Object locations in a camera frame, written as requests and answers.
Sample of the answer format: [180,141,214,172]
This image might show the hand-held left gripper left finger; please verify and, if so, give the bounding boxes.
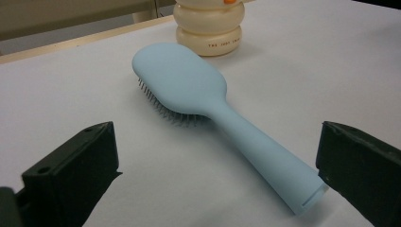
[21,121,123,227]

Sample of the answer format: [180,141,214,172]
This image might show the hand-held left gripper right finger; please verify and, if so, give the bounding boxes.
[315,120,401,227]

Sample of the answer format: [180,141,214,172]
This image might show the light blue hairbrush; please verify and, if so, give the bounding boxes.
[131,42,329,216]

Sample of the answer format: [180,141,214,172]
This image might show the cream ringed duck holder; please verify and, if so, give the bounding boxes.
[172,0,246,58]

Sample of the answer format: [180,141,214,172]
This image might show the beige desk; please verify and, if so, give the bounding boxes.
[0,0,178,42]

